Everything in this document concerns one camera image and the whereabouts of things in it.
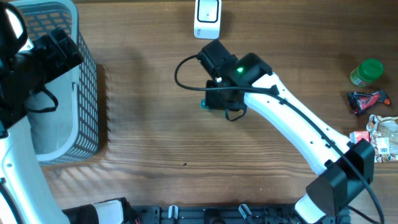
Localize blue mouthwash bottle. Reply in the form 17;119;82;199
201;99;208;109

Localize white brown snack pouch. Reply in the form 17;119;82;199
366;114;397;163

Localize grey plastic mesh basket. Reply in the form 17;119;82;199
13;0;99;166

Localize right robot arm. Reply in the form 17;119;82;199
197;40;374;223

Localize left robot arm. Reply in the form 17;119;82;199
1;2;142;223

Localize white barcode scanner box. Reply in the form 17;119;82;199
193;0;222;40

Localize red white small box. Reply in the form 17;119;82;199
349;131;371;144

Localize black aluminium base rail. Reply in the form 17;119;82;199
124;203;352;224

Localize green lid spice jar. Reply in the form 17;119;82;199
350;58;384;87

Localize right camera black cable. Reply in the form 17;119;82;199
174;54;386;224

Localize red black small packet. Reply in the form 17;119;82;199
347;90;391;116

